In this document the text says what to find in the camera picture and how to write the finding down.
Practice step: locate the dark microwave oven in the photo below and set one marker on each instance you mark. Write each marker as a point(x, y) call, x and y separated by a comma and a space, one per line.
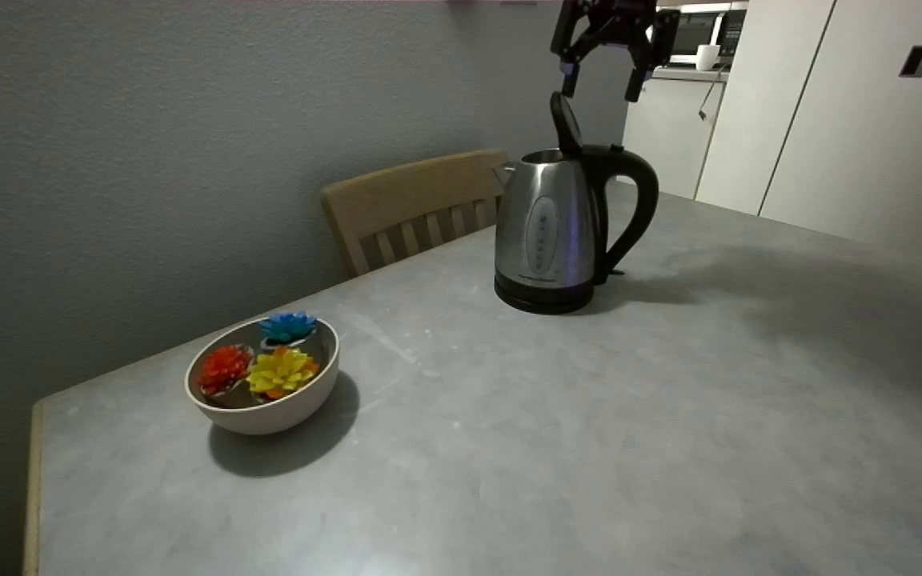
point(713, 27)

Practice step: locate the yellow paper flower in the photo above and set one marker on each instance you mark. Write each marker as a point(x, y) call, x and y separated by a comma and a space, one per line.
point(283, 373)

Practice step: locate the white low counter cabinet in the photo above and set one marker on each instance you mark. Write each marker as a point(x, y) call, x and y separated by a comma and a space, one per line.
point(672, 129)

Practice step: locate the stainless steel electric kettle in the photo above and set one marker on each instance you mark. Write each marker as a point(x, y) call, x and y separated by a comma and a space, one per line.
point(543, 236)

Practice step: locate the light wooden slatted chair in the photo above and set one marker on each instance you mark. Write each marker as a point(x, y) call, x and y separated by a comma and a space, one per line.
point(416, 186)

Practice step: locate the black wall plate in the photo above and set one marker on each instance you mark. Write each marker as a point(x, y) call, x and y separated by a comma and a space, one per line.
point(917, 58)

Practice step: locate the beige round bowl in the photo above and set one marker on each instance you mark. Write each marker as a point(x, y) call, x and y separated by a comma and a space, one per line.
point(270, 415)

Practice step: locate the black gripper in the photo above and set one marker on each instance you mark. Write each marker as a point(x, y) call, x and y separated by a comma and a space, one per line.
point(616, 9)

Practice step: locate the blue paper flower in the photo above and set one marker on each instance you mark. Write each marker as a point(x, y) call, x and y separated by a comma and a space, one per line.
point(288, 329)

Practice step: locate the white tall cabinet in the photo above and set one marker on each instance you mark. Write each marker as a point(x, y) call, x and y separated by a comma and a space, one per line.
point(865, 149)

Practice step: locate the red paper flower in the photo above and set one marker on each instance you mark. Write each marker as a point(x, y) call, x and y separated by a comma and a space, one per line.
point(222, 370)

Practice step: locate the white cup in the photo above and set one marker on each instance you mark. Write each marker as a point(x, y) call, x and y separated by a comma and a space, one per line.
point(707, 57)

